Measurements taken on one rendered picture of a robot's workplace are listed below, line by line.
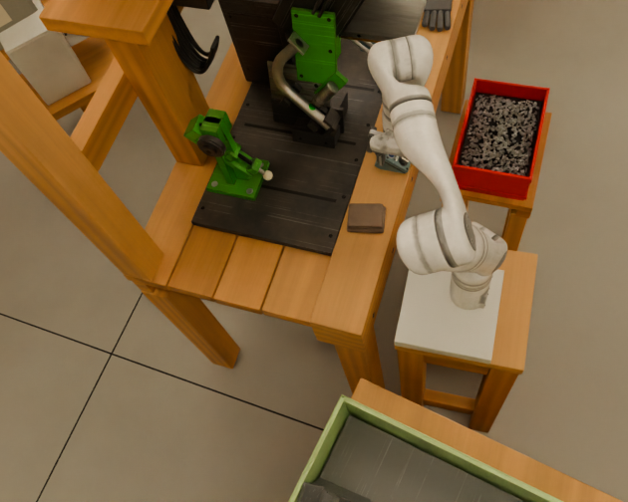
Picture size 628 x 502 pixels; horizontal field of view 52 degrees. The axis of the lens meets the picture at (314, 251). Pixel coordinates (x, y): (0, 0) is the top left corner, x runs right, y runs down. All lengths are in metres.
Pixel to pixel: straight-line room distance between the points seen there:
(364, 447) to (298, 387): 0.97
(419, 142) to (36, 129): 0.73
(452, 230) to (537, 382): 1.66
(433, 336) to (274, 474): 1.07
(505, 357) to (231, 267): 0.75
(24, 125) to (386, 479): 1.08
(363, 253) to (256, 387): 1.03
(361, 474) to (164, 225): 0.88
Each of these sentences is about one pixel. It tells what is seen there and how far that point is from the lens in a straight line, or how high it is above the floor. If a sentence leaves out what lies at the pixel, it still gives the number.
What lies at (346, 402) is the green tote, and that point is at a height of 0.95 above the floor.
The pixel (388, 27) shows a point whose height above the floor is 1.13.
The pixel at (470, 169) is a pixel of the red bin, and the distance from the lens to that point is 1.82.
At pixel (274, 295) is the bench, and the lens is 1.72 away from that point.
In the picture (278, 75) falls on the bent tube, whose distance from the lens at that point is 1.81.
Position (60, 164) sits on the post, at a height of 1.42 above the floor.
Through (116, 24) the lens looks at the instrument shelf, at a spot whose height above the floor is 1.54.
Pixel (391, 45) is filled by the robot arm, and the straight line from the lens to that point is 1.09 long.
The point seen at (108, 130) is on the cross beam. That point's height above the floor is 1.23.
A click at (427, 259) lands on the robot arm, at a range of 0.96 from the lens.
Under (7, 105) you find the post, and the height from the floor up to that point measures 1.61.
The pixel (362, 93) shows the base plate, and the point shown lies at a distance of 2.00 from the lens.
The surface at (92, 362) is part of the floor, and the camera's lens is 2.86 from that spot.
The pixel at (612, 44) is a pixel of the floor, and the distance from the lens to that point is 3.43.
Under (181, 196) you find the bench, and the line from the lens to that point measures 1.94.
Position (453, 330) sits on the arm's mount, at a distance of 1.64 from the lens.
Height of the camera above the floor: 2.44
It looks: 63 degrees down
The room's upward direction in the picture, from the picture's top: 18 degrees counter-clockwise
